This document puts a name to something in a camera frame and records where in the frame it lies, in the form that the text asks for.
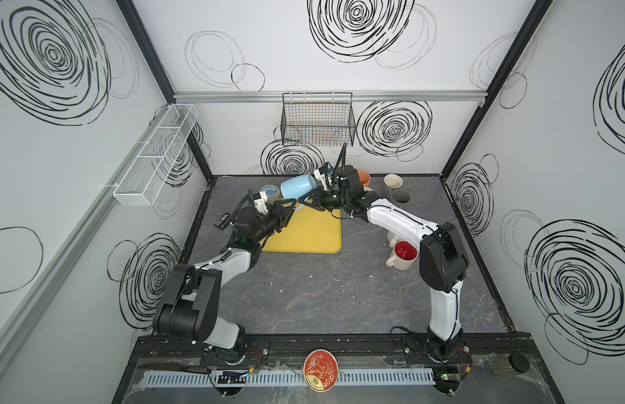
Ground light blue mug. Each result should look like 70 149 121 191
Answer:
280 174 317 200

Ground orange mug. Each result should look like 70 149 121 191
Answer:
358 170 371 187

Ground small grey mug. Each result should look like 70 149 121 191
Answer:
383 173 403 190

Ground large grey-beige mug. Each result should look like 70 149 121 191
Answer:
389 189 411 207

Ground speckled white mug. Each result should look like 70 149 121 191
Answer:
386 232 402 248

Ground cream mug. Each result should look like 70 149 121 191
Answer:
385 241 418 271

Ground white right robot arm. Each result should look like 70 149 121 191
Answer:
297 164 469 363

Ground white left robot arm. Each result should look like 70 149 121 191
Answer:
152 199 296 352

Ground blue butterfly mug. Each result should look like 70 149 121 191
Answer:
259 184 281 203

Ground black snack bar wrapper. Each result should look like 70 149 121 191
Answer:
214 212 231 230

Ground yellow plastic tray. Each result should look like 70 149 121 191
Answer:
263 207 342 254

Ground black knob emergency button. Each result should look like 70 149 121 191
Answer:
491 353 531 376

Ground black wire basket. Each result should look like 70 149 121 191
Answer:
280 101 357 146

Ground white wire shelf basket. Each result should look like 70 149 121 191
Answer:
113 104 199 206

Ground aluminium wall rail back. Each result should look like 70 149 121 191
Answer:
174 89 488 104

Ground aluminium wall rail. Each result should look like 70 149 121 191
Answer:
174 89 488 104
0 126 150 379

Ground grey slotted cable duct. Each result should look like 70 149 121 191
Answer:
140 368 435 388

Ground aluminium wall rail left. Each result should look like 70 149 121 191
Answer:
0 126 150 379

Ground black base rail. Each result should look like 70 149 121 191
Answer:
129 330 536 365

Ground black corner frame post left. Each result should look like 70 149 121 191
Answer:
116 0 216 185

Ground black corner frame post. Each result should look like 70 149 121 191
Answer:
116 0 216 185
440 0 553 182

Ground black corner frame post right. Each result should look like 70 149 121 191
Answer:
440 0 553 182

